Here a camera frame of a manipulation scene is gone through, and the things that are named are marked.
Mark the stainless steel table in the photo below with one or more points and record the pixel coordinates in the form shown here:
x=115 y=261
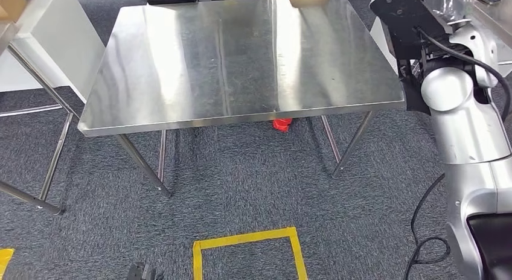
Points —
x=52 y=166
x=500 y=30

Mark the stainless steel workbench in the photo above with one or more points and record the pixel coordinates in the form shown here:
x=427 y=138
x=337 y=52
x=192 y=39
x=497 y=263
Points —
x=200 y=62

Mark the white panel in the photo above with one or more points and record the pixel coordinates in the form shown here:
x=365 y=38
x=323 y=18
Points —
x=384 y=46

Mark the white cabinet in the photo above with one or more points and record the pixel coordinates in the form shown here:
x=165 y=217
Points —
x=60 y=38

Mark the red object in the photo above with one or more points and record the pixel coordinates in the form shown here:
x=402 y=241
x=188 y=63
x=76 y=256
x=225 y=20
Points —
x=282 y=125

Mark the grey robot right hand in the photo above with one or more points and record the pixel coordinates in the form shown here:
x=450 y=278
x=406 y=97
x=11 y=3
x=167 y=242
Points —
x=452 y=6

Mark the wrist camera with black bracket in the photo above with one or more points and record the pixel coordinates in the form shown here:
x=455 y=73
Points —
x=404 y=18

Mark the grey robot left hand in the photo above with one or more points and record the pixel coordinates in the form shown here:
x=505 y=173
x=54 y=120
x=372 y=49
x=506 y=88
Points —
x=140 y=272

